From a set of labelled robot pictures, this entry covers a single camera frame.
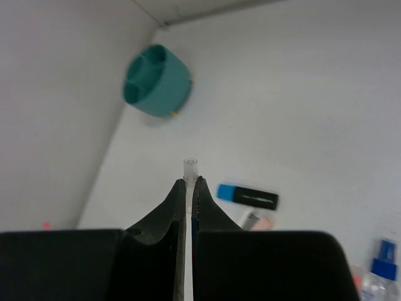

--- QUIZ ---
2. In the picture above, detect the blue cap black highlighter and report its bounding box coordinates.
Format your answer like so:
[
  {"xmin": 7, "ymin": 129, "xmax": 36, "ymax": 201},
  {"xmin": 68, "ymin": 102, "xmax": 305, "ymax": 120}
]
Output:
[{"xmin": 217, "ymin": 184, "xmax": 279, "ymax": 211}]

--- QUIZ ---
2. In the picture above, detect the teal round desk organizer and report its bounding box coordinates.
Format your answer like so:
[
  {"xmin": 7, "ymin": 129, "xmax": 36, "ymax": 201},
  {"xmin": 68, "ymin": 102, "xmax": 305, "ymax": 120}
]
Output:
[{"xmin": 122, "ymin": 44, "xmax": 193, "ymax": 118}]

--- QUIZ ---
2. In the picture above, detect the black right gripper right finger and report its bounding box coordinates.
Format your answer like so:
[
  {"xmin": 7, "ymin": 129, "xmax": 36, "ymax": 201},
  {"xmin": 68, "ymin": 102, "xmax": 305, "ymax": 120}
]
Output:
[{"xmin": 190, "ymin": 177, "xmax": 241, "ymax": 300}]

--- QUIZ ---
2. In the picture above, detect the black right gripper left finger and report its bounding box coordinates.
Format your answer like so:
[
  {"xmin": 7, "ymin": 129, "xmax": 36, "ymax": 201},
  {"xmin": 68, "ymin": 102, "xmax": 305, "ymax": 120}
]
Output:
[{"xmin": 116, "ymin": 179, "xmax": 185, "ymax": 300}]

